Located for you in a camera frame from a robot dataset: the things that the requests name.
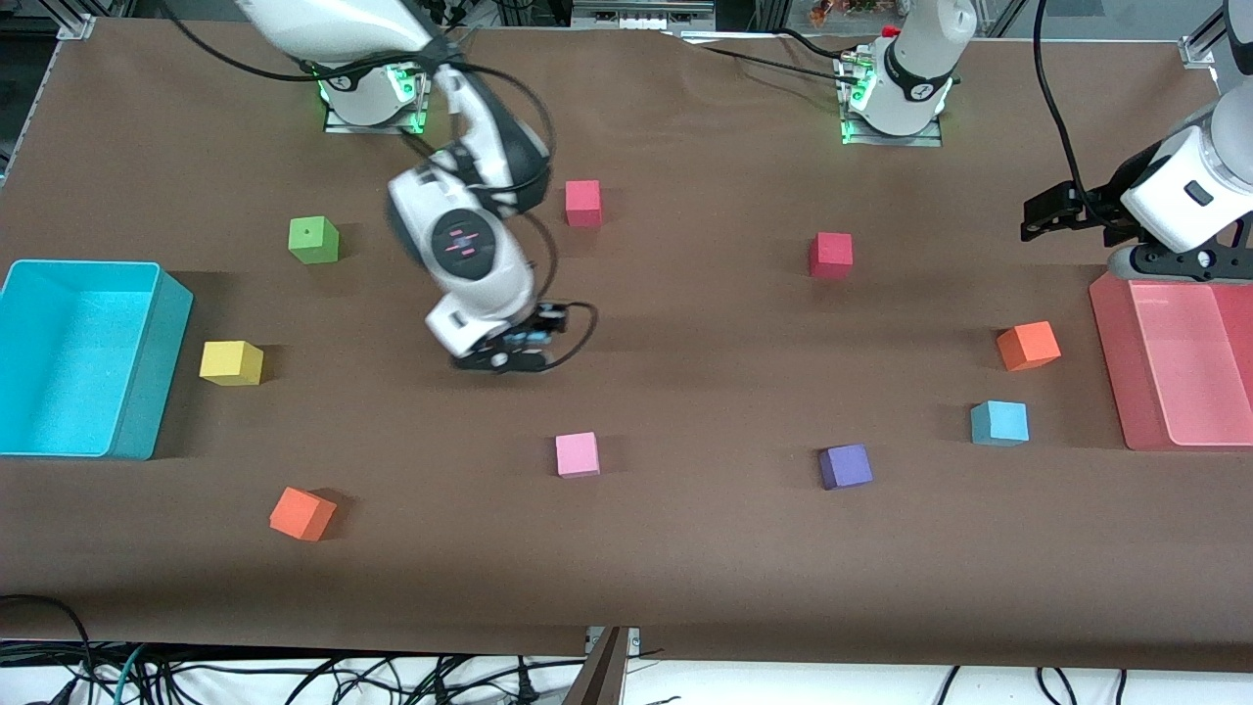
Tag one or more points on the red foam block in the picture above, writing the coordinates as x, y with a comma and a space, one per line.
830, 255
583, 203

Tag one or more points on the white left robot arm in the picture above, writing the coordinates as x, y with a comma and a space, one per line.
920, 69

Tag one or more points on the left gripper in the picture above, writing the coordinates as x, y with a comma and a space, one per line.
1093, 209

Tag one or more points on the cyan plastic bin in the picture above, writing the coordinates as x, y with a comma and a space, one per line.
69, 362

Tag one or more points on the small metal bracket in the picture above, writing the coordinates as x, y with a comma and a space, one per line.
634, 638

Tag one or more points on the aluminium frame profile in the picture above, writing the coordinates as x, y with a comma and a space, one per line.
1199, 47
78, 26

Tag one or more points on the pink plastic bin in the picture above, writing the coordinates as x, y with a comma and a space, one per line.
1175, 372

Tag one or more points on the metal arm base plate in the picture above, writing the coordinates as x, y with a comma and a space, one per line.
338, 125
930, 140

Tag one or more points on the green foam block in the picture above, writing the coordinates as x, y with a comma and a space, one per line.
313, 242

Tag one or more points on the brown table cover sheet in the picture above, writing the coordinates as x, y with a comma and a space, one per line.
685, 548

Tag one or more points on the orange foam block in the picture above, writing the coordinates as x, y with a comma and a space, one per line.
301, 514
1028, 346

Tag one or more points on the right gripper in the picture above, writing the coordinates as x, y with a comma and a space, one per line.
541, 325

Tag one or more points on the grey equipment box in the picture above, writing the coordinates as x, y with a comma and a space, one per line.
636, 15

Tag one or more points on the yellow foam block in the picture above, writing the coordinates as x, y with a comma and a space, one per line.
231, 362

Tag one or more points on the pink foam block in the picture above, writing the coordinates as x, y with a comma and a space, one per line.
578, 455

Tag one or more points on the purple foam block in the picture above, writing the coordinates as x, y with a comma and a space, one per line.
845, 467

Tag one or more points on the brown angled bar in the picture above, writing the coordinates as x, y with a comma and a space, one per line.
599, 681

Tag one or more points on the colourful packaging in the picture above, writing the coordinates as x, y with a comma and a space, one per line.
832, 12

